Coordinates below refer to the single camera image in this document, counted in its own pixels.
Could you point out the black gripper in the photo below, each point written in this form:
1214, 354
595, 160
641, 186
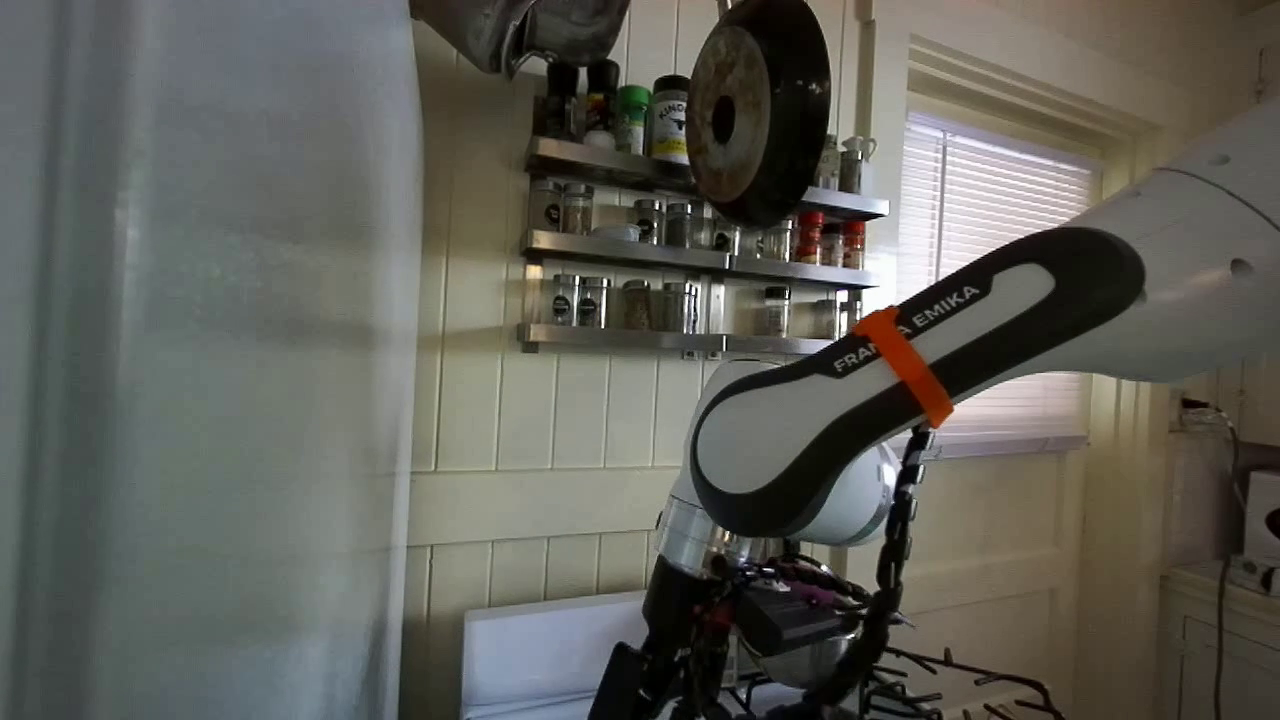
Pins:
681, 615

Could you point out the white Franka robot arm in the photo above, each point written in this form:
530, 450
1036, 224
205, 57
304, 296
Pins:
1200, 242

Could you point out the white gas stove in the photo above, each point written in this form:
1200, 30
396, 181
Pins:
533, 655

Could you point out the black stove grate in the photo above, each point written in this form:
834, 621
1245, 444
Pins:
993, 676

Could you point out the metal spice rack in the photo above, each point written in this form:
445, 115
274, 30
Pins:
641, 343

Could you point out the white door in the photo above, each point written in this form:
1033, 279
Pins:
1015, 562

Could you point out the glass spice jar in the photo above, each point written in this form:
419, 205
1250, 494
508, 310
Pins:
676, 224
647, 222
638, 306
564, 205
595, 303
854, 160
772, 310
561, 303

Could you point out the red spice jar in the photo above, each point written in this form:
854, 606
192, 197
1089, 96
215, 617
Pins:
854, 242
808, 237

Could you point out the white refrigerator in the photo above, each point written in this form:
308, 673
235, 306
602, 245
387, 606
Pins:
200, 402

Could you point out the black lidded white jar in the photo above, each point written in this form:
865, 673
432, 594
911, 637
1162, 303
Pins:
671, 122

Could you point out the green capped spice jar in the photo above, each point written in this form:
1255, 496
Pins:
634, 122

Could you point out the dark spice bottle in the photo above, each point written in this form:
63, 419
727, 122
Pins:
561, 102
602, 102

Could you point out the white cabinet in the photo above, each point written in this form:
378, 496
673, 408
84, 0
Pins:
1245, 655

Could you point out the hanging black frying pan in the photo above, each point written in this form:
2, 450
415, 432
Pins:
786, 106

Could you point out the white window blind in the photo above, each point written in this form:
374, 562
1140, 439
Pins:
986, 186

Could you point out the white electrical box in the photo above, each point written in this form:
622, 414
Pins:
1266, 514

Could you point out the hanging steel pot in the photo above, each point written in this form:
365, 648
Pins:
582, 26
466, 26

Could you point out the wall plug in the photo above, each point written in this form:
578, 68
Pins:
1196, 408

